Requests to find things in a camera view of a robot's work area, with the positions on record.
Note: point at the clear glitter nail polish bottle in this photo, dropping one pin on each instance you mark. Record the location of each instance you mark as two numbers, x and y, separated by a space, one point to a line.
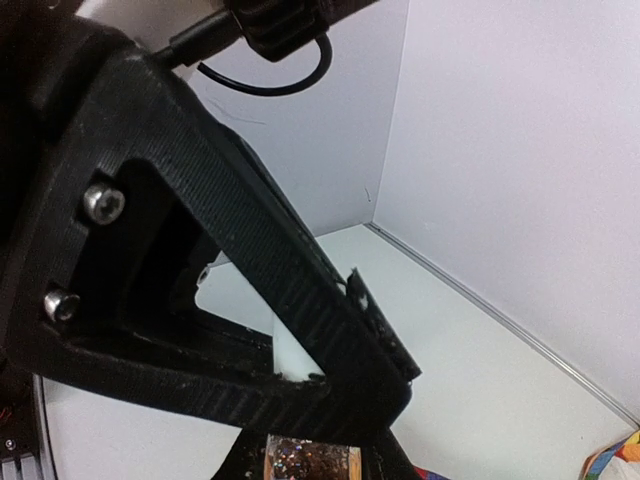
295 459

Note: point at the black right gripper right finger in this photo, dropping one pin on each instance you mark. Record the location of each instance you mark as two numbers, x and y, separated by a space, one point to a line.
385 459

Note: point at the white nail polish cap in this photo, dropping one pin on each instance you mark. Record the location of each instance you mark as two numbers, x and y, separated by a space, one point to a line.
290 359

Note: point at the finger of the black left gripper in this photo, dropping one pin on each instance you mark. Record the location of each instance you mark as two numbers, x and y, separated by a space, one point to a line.
199 199
354 287

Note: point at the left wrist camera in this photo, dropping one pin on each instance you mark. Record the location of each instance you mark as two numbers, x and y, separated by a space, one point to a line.
190 31

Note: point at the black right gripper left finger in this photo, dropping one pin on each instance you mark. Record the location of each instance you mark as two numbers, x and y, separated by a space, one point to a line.
246 458

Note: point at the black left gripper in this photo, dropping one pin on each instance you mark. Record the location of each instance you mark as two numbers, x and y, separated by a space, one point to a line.
70 226

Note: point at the rainbow striped sleeve cloth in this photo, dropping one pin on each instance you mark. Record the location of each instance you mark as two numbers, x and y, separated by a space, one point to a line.
540 461

